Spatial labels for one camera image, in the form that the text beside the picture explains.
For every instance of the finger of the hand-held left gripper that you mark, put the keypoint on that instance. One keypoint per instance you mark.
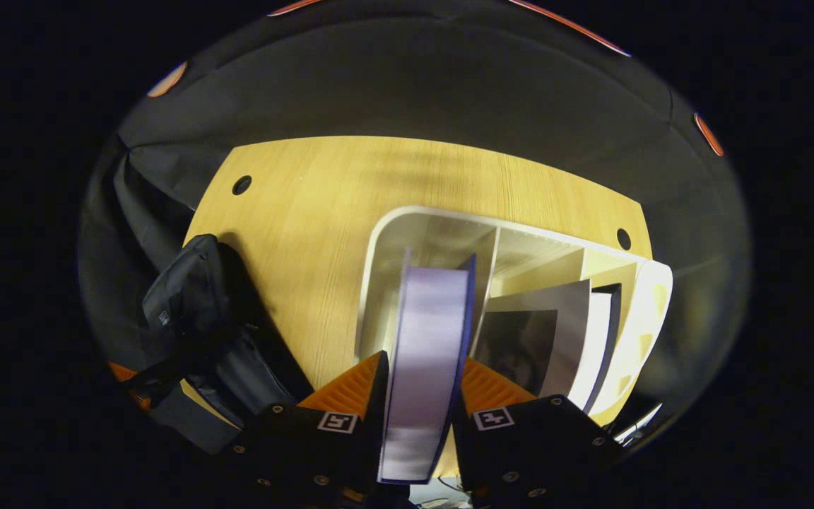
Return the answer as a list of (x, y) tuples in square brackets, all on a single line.
[(143, 403), (123, 372)]

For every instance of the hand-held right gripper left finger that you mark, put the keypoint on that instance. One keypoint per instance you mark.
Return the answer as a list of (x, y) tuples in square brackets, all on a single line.
[(376, 431)]

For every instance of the blue book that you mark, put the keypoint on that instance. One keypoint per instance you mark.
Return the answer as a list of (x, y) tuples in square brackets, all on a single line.
[(425, 353)]

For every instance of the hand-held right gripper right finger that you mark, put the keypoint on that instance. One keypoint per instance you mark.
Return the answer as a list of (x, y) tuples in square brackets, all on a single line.
[(541, 438)]

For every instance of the grey cover book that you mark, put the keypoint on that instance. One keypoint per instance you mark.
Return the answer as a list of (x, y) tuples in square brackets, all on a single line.
[(520, 346)]

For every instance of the black schoolbag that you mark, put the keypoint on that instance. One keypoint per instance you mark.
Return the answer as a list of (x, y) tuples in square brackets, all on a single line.
[(195, 304)]

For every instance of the white bookshelf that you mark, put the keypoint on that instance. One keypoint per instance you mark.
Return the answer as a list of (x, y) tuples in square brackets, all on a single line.
[(382, 283)]

